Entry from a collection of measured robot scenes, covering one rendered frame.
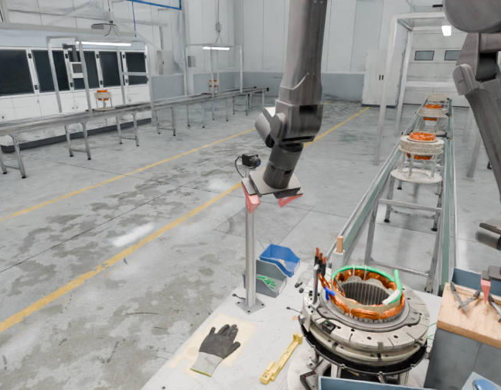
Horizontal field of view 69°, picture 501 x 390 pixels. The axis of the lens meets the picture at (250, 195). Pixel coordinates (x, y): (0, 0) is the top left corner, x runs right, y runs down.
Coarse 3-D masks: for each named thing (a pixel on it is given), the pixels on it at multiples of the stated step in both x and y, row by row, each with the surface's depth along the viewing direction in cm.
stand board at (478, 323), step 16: (464, 288) 107; (448, 304) 100; (480, 304) 100; (496, 304) 100; (448, 320) 93; (464, 320) 93; (480, 320) 93; (496, 320) 93; (464, 336) 91; (480, 336) 89; (496, 336) 88
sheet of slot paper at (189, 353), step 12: (216, 324) 133; (240, 324) 133; (252, 324) 133; (204, 336) 128; (240, 336) 128; (192, 348) 122; (240, 348) 122; (180, 360) 118; (192, 360) 118; (228, 360) 118; (192, 372) 113
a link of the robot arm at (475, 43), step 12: (468, 36) 82; (480, 36) 81; (492, 36) 79; (468, 48) 83; (480, 48) 81; (492, 48) 79; (468, 60) 84; (480, 60) 84; (492, 60) 85; (480, 72) 84; (492, 72) 86
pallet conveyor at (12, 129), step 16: (192, 96) 956; (208, 96) 934; (224, 96) 1009; (64, 112) 646; (80, 112) 669; (96, 112) 699; (112, 112) 674; (128, 112) 709; (0, 128) 503; (16, 128) 525; (32, 128) 546; (160, 128) 859; (16, 144) 529; (0, 160) 560
